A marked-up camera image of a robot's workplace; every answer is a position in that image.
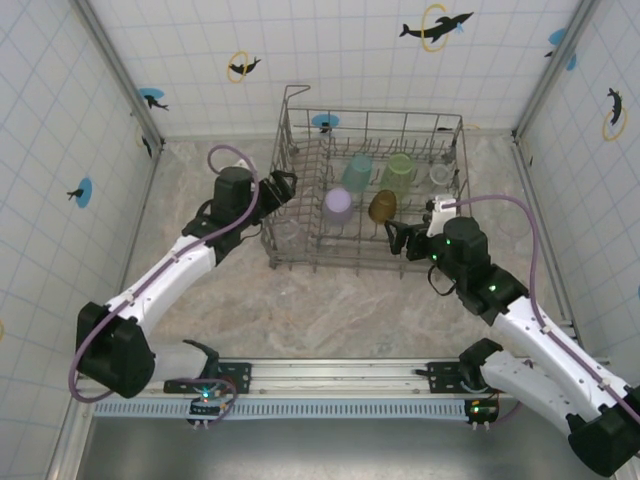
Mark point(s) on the aluminium wall base strip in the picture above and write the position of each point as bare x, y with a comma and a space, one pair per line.
210, 137

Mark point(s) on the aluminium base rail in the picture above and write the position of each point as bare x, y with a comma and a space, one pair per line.
340, 375

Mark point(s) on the aluminium corner post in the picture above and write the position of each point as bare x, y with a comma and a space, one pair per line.
537, 100
122, 75

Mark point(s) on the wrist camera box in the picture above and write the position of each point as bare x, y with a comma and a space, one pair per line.
440, 210
245, 165

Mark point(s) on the teal textured plastic cup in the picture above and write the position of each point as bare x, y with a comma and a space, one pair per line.
357, 172

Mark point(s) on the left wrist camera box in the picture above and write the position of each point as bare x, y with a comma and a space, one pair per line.
245, 165

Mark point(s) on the aluminium frame bar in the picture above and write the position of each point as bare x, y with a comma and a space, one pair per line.
70, 440

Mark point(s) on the grey metal panel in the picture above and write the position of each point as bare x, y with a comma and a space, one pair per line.
350, 450

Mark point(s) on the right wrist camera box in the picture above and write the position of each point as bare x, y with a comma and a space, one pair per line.
440, 210

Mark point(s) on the purple plastic cup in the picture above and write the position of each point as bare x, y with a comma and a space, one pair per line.
337, 205

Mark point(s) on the amber textured plastic cup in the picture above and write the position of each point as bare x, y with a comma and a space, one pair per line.
384, 206

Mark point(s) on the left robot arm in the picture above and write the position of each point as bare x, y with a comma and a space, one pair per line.
160, 280

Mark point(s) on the aluminium side rail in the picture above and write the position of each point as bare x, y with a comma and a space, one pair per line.
146, 195
532, 180

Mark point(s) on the dolphin sticker blue circle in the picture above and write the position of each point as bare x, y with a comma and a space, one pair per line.
557, 36
150, 94
325, 120
85, 190

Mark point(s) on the green glass cup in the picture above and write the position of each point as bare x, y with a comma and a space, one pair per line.
397, 172

